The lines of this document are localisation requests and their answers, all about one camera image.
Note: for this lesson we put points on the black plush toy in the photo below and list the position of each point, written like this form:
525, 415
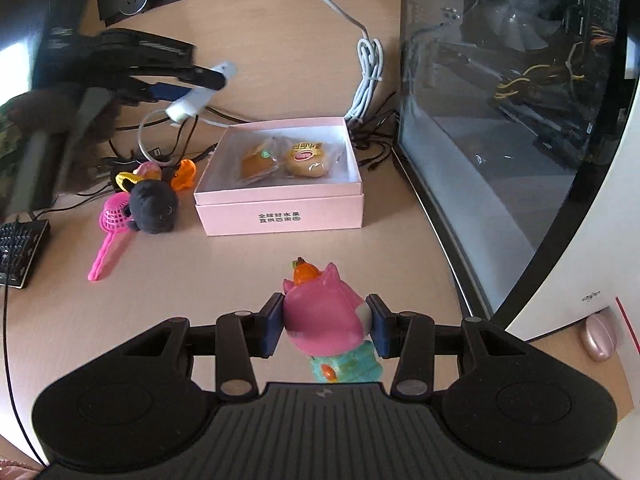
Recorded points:
152, 205

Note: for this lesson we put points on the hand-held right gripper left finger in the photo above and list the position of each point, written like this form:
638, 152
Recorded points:
270, 327

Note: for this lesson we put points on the orange toy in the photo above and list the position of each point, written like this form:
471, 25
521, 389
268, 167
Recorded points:
185, 172

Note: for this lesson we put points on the pink cardboard box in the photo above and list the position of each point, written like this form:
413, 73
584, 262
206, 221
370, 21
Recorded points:
280, 215

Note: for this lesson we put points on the pink toy figure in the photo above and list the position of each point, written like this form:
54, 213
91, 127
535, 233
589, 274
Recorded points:
320, 310

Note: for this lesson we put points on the wrapped round pastry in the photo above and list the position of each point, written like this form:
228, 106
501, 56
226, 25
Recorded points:
306, 162

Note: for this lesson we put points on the glass sided computer case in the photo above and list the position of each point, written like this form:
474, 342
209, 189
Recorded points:
500, 110

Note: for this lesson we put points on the computer monitor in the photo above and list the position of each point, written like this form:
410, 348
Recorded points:
20, 20

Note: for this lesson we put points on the black keyboard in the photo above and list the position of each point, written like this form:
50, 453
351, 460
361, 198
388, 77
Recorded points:
20, 250

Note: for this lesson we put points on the yellow toy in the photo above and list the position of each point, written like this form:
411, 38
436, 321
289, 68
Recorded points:
125, 178

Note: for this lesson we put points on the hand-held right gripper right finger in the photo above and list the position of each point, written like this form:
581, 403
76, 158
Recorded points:
379, 329

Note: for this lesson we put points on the wrapped brown triangular pastry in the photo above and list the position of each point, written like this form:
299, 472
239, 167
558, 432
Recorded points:
257, 162

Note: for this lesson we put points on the small pink toy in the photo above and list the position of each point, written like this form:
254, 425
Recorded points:
147, 170

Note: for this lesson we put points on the pink ball toy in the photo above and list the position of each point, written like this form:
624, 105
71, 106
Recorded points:
116, 212

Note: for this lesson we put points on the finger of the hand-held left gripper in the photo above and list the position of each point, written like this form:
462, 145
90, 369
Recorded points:
167, 92
200, 77

